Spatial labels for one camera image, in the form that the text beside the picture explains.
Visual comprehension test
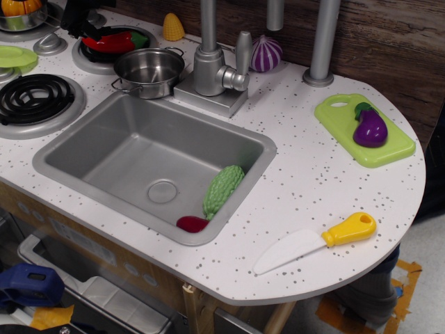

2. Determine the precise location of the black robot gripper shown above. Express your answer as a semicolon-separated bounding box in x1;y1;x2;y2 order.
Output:
60;0;115;39

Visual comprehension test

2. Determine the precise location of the purple toy eggplant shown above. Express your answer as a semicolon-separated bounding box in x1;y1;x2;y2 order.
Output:
353;102;388;148

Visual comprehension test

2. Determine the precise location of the steel pot with orange toy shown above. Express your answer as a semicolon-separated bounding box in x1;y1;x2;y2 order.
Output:
1;1;63;32

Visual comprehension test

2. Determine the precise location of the small steel pot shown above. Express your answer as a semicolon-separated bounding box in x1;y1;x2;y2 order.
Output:
111;47;185;100

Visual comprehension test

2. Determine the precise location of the grey stove knob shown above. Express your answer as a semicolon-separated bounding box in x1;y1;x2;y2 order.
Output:
33;33;67;56

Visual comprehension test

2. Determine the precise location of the black rear stove burner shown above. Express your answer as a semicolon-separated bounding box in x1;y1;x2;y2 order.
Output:
72;26;158;75

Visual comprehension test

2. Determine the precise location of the black stove burner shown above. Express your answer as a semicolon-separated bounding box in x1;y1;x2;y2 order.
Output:
72;26;158;75
1;74;86;140

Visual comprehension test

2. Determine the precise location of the red toy chili pepper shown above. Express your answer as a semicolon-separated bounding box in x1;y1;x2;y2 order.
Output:
81;31;149;54

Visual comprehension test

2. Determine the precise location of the orange yellow toy pumpkin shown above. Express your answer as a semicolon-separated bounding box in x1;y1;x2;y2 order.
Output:
1;0;43;17

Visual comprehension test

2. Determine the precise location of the light green plastic plate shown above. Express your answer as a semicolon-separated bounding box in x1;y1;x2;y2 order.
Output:
0;45;38;68

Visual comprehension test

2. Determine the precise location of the yellow toy corn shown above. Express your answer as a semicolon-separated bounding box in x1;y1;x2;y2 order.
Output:
163;13;185;41

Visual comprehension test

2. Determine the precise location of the black front stove burner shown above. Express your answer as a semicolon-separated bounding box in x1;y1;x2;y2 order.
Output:
1;74;86;140

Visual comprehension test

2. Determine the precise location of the grey toy faucet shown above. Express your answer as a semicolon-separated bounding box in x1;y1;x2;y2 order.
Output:
174;1;252;118

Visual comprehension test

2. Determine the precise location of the grey plastic sink basin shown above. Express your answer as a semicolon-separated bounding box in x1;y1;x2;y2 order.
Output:
33;93;277;246

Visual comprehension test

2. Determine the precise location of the purple white toy onion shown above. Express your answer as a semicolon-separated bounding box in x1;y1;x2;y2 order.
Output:
250;35;283;72

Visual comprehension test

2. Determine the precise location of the grey middle hanging pole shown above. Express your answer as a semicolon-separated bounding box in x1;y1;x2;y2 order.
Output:
266;0;284;31

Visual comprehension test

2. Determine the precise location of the green toy bitter gourd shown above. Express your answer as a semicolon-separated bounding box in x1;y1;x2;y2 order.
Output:
202;165;245;221

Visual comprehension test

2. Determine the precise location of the dark red toy vegetable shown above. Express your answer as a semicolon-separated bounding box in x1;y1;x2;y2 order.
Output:
176;216;209;233

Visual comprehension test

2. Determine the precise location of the grey right support pole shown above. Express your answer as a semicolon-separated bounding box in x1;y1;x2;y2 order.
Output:
302;0;341;88

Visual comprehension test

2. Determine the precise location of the blue clamp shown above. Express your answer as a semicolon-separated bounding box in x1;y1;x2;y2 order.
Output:
1;263;65;308

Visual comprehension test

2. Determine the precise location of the green plastic cutting board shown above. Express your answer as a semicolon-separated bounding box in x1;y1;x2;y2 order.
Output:
314;94;416;168

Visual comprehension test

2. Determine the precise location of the yellow handled toy knife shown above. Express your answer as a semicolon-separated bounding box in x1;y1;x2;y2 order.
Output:
252;212;377;275

